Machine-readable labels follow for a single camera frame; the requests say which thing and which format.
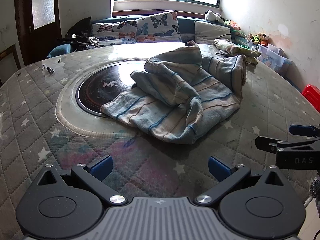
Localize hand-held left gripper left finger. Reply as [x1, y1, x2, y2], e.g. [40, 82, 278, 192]
[30, 155, 127, 207]

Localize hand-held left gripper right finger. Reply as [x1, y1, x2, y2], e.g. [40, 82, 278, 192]
[195, 156, 292, 207]

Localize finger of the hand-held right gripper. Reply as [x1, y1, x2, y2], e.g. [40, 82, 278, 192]
[289, 124, 320, 138]
[255, 135, 320, 153]

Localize blue striped towel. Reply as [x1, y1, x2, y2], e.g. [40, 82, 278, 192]
[101, 45, 248, 145]

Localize black clothes pile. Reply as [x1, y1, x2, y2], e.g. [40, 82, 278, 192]
[57, 16, 100, 52]

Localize red plastic stool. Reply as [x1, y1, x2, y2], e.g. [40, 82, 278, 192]
[302, 84, 320, 105]

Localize clear plastic storage box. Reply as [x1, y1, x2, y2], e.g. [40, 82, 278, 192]
[256, 44, 292, 73]

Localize black round induction cooktop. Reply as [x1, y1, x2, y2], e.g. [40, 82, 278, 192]
[76, 60, 150, 118]

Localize yellow folded cloth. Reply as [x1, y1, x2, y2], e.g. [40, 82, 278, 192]
[213, 39, 261, 64]

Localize small stuffed toys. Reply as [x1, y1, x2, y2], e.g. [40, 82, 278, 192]
[251, 32, 269, 47]

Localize pink green toy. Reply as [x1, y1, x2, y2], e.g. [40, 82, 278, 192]
[224, 19, 242, 32]

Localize white pillow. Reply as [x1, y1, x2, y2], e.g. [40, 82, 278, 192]
[194, 20, 233, 45]

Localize white plush toy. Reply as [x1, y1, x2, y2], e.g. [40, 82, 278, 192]
[205, 10, 225, 23]

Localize butterfly print pillow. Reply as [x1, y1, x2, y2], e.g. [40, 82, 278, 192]
[91, 21, 138, 47]
[136, 11, 182, 43]

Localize wooden framed panel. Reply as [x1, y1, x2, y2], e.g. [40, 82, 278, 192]
[0, 44, 22, 85]

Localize dark wooden door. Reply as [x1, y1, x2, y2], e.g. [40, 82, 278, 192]
[15, 0, 62, 65]

